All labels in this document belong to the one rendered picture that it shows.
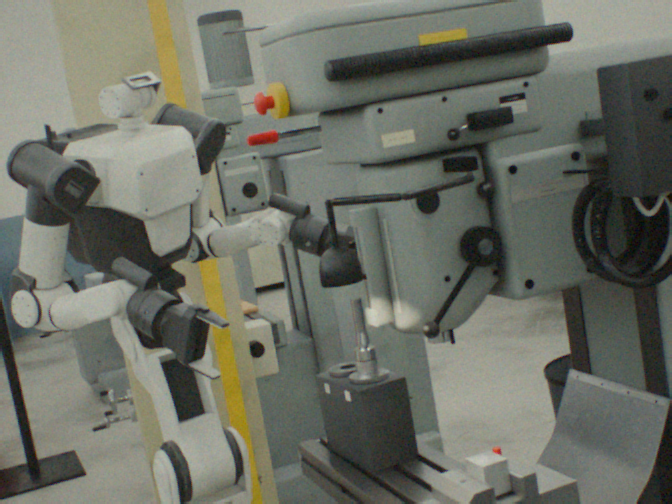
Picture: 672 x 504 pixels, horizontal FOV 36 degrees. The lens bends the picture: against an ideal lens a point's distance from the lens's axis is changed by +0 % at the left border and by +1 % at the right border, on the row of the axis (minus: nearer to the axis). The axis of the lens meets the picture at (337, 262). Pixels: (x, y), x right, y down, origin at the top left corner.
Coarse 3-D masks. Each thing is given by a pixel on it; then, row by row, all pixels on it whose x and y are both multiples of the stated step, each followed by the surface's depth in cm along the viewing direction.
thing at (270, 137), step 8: (304, 128) 185; (312, 128) 186; (320, 128) 186; (248, 136) 182; (256, 136) 182; (264, 136) 182; (272, 136) 182; (280, 136) 184; (288, 136) 184; (248, 144) 182; (256, 144) 182; (264, 144) 183
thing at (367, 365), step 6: (366, 354) 224; (372, 354) 224; (360, 360) 224; (366, 360) 224; (372, 360) 224; (360, 366) 225; (366, 366) 224; (372, 366) 224; (360, 372) 225; (366, 372) 224; (372, 372) 225; (378, 372) 226
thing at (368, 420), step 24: (336, 384) 229; (360, 384) 223; (384, 384) 222; (336, 408) 232; (360, 408) 220; (384, 408) 222; (408, 408) 225; (336, 432) 235; (360, 432) 223; (384, 432) 223; (408, 432) 225; (360, 456) 226; (384, 456) 223; (408, 456) 226
